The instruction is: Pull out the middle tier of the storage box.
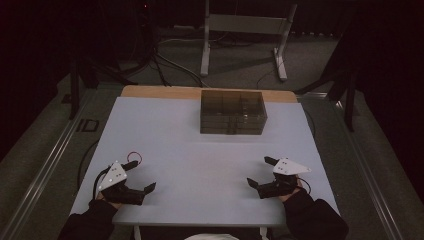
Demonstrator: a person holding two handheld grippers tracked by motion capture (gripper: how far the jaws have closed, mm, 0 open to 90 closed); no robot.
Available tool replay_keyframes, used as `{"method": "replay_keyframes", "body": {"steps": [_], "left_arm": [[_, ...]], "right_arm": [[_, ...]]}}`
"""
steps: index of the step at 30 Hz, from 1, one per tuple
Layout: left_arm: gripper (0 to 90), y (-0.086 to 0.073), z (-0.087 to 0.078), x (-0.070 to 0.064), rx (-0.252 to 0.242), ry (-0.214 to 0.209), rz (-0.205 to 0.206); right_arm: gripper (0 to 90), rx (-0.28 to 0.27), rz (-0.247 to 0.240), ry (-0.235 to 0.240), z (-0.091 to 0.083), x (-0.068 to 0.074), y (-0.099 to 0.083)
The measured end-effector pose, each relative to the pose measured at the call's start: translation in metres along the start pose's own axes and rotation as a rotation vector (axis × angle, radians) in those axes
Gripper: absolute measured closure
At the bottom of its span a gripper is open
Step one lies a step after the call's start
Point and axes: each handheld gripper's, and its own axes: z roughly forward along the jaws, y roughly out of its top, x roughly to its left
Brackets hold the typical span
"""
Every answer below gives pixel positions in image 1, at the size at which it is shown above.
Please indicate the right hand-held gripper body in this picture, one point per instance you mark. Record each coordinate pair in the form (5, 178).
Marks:
(286, 168)

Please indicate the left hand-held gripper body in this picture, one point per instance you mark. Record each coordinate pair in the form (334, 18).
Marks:
(115, 186)

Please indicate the red rubber band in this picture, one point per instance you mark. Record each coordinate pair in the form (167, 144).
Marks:
(127, 156)

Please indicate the transparent brown drawer box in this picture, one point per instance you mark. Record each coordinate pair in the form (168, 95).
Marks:
(233, 110)

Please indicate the person's left hand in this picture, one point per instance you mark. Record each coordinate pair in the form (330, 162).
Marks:
(111, 204)

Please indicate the person's right hand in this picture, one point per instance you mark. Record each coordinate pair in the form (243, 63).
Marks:
(290, 196)

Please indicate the white table leg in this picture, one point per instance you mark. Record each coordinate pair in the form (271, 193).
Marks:
(263, 234)
(137, 233)

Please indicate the white cloth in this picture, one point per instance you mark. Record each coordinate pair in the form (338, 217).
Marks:
(211, 237)

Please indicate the black metal stand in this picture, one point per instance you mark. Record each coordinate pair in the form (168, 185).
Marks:
(74, 90)
(349, 103)

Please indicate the white metal stand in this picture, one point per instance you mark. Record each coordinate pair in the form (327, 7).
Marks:
(245, 24)

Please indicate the metal floor rail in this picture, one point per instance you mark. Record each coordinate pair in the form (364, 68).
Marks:
(50, 166)
(366, 180)

